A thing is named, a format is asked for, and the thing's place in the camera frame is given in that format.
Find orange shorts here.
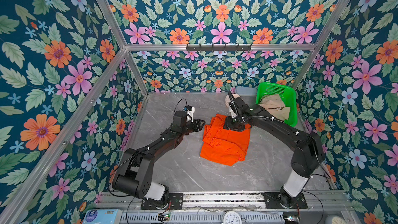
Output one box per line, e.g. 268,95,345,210
200,114,251,167

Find beige shorts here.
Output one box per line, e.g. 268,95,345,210
258,94,290,121

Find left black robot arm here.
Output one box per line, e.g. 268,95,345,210
112,111,206,202

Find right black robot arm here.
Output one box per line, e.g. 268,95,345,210
224,92,325,208

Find pink round alarm clock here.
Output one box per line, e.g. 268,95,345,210
225,93,239,110

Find grey rectangular box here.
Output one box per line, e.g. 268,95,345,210
236,87,258,96

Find green plastic basket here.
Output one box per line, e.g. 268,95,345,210
256,82,297,127

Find white clock at bottom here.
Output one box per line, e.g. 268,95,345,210
222,211,242,224

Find blue tissue pack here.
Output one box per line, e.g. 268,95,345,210
83,209,123,224

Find round beige object bottom right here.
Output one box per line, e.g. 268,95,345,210
325,215,347,224

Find black wall hook rail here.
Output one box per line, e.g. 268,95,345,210
186,44,252,52

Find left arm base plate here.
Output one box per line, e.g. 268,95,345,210
141,193,184,211

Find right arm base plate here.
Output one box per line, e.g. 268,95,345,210
261,192,308,209

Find aluminium mounting rail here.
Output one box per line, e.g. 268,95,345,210
96,190,354,211

